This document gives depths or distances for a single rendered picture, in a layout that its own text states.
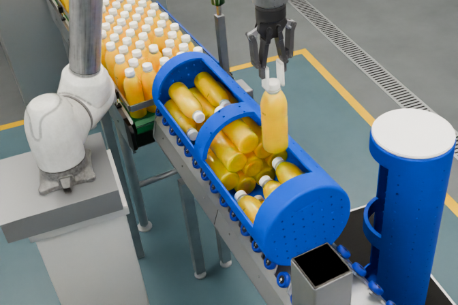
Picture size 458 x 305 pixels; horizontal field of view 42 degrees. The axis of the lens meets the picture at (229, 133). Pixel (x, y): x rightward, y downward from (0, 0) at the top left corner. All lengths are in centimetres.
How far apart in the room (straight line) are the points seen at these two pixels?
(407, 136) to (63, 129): 113
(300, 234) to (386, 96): 258
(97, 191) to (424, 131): 111
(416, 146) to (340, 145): 167
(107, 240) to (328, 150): 193
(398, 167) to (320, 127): 183
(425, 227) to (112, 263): 111
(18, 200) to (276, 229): 83
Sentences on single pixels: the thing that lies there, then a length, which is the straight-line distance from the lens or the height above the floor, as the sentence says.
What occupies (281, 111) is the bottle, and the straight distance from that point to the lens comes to 157.
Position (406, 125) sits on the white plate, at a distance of 215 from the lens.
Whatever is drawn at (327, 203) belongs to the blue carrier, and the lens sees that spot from 165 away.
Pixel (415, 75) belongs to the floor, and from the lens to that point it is 441.
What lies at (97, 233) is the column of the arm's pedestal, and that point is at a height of 91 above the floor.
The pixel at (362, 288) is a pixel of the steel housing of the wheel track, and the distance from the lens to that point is 176.
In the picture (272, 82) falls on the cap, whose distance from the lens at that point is 156.
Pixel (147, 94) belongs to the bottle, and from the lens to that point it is 246.
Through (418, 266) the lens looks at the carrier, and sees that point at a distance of 242.
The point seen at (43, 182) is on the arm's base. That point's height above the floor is 110.
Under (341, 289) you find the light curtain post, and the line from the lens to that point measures 80.
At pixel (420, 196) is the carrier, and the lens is 213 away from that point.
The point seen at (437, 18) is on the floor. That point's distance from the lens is 520.
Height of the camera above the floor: 231
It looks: 37 degrees down
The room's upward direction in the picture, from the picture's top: 6 degrees counter-clockwise
